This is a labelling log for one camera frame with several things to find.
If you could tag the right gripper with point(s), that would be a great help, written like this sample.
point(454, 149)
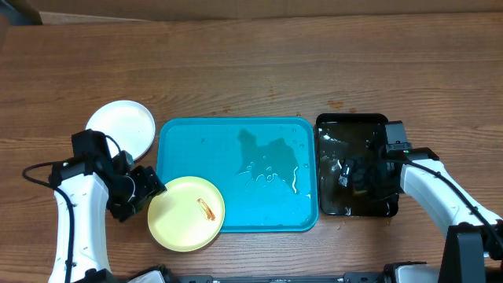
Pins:
point(363, 169)

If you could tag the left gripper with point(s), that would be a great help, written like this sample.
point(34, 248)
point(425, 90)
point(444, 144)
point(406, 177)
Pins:
point(152, 186)

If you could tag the white plate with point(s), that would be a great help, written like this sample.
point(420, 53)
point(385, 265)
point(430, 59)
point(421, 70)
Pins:
point(151, 147)
point(129, 123)

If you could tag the yellow plate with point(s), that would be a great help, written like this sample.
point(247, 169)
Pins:
point(188, 215)

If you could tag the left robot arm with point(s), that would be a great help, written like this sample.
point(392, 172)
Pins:
point(87, 187)

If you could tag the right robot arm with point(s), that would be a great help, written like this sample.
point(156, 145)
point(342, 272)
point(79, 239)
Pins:
point(472, 232)

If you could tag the black water tray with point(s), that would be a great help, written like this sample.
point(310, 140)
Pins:
point(339, 136)

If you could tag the teal plastic tray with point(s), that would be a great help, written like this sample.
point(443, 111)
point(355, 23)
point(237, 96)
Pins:
point(264, 167)

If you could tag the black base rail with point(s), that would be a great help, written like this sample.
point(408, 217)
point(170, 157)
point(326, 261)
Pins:
point(275, 279)

